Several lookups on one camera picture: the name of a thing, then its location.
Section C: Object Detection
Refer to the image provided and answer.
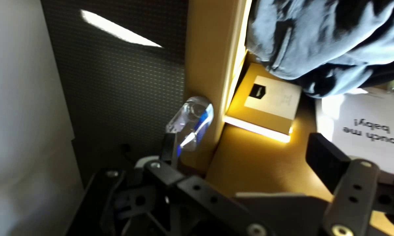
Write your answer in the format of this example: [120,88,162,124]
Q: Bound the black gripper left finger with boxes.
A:
[100,133,268,236]

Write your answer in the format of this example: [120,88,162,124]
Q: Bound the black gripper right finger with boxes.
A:
[306,133,394,236]

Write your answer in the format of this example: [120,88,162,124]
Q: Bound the small cardboard box black label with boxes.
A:
[225,63,304,143]

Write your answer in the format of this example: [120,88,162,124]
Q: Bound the open wooden box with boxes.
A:
[179,0,339,208]

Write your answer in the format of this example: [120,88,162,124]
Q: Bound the white paper sheet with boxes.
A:
[317,90,394,175]

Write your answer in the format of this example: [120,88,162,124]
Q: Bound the blue cloth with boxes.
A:
[247,0,394,99]

